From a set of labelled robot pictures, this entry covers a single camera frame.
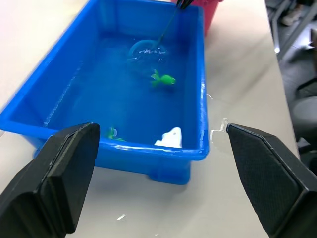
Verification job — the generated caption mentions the blue plastic tub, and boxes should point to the blue plastic tub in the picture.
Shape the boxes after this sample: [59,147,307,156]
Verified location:
[0,0,210,185]

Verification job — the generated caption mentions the green toy fish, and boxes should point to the green toy fish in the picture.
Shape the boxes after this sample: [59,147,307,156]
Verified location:
[106,127,126,142]
[150,69,176,88]

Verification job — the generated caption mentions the pink plastic bucket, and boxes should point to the pink plastic bucket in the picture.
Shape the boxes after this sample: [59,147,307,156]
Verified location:
[170,0,221,37]

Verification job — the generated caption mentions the dark office chair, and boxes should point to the dark office chair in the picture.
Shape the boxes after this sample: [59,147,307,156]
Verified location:
[292,81,317,149]

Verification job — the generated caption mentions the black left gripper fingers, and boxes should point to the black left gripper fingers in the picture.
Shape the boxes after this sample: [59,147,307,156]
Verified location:
[176,0,194,10]

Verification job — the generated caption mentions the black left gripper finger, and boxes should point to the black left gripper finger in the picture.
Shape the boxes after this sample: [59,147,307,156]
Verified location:
[226,123,317,238]
[0,122,101,238]

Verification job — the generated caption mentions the small fishing net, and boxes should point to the small fishing net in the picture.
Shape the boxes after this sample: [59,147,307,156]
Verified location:
[127,6,180,65]

